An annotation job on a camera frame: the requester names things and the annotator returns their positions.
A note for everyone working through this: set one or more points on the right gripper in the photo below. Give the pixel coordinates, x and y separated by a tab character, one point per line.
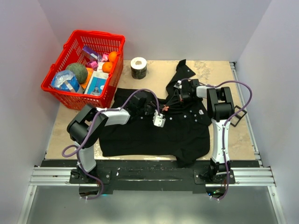
176	97

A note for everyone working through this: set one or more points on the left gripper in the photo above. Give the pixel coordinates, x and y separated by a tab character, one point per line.
154	105

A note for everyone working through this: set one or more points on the black button shirt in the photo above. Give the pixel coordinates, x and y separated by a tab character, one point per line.
185	135

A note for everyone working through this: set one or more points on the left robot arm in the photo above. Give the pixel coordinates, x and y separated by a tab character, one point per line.
87	126

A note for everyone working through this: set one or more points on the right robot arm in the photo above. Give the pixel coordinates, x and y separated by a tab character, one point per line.
220	107

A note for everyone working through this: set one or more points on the orange fruit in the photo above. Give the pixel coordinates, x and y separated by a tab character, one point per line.
112	56
107	67

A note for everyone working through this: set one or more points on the blue white box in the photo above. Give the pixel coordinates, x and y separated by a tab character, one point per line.
96	83

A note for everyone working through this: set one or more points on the purple box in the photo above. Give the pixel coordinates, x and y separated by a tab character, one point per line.
89	53

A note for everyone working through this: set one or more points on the red plastic basket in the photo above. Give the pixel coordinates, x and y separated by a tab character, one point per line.
87	70

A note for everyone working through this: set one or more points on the green melon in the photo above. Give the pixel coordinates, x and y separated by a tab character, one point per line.
79	70

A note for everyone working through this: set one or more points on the blue white plastic bag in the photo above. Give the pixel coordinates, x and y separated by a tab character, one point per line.
66	81

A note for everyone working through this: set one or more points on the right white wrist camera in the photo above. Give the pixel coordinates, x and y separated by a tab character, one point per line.
178	84

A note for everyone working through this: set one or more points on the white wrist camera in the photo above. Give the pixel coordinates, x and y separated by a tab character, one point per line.
158	119
178	84

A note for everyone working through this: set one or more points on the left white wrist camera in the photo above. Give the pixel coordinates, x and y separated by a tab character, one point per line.
158	119

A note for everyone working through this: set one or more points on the black square frame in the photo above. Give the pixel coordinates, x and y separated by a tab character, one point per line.
239	114

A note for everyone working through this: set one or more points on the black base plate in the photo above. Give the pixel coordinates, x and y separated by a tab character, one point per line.
160	176

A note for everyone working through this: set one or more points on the aluminium rail frame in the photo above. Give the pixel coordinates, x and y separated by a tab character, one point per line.
64	173

